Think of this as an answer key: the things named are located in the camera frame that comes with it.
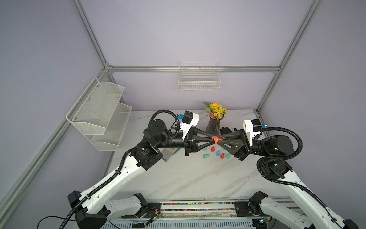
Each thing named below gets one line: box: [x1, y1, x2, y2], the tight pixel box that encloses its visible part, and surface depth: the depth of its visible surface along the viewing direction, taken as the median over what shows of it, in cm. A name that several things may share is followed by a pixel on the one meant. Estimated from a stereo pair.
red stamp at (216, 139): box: [213, 135, 224, 145], surface depth 48 cm
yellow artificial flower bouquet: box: [202, 101, 229, 120], surface depth 90 cm
